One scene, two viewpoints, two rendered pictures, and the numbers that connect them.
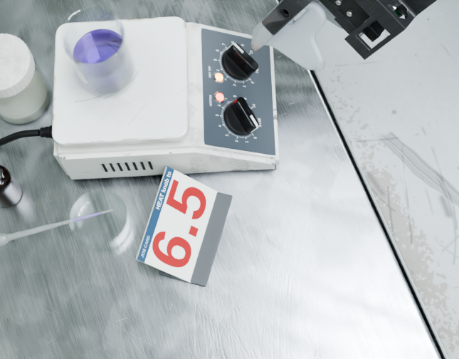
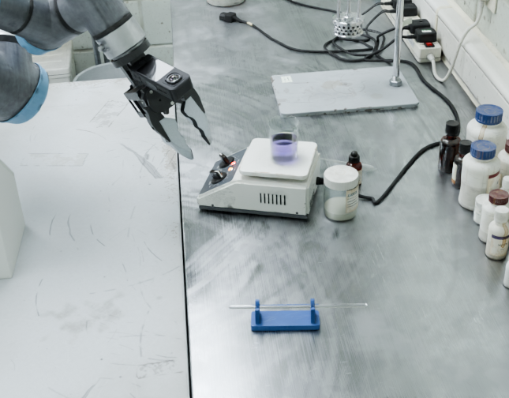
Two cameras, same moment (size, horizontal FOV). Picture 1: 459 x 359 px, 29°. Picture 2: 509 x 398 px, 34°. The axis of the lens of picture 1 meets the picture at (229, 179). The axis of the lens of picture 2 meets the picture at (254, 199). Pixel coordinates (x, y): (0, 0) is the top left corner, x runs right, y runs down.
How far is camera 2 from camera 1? 1.65 m
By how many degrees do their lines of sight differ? 77
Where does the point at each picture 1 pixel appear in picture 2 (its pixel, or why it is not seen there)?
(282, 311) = (234, 140)
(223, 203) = not seen: hidden behind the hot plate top
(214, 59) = (230, 174)
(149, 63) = (263, 158)
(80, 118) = (302, 147)
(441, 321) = not seen: hidden behind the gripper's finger
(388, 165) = (163, 170)
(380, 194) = (173, 163)
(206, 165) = not seen: hidden behind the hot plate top
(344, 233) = (196, 155)
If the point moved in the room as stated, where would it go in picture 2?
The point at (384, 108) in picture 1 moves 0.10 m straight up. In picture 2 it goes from (153, 185) to (147, 138)
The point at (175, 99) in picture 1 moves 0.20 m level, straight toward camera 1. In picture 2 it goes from (254, 147) to (253, 98)
